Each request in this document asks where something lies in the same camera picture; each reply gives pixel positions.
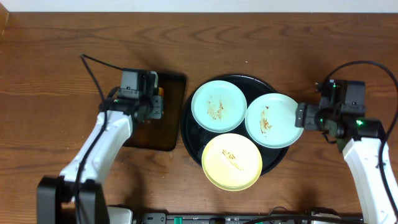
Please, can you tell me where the orange green scrub sponge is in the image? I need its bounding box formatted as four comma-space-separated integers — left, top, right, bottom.
159, 87, 164, 96

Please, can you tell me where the yellow plate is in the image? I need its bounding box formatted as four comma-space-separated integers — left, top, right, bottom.
201, 133, 262, 191

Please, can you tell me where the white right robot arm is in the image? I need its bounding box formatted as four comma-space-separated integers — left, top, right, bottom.
295, 80, 397, 223

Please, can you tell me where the black rectangular water tray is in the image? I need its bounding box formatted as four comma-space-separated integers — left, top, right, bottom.
124, 72, 187, 151

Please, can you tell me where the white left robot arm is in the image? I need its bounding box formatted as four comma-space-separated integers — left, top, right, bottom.
37, 68, 163, 223

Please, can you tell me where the mint green plate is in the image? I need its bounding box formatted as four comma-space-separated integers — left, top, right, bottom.
190, 80, 248, 133
244, 93, 303, 149

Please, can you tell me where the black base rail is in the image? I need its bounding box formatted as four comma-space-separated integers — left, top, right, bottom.
136, 212, 364, 224

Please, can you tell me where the black round serving tray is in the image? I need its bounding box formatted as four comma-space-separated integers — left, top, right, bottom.
180, 73, 289, 175

